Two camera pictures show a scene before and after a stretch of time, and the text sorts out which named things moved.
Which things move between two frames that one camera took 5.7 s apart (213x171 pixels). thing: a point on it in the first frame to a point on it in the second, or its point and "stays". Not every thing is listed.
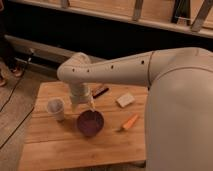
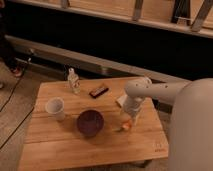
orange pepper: x=130 y=121 stays
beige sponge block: x=125 y=100 stays
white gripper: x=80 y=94 to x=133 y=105
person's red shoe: x=17 y=71 stays
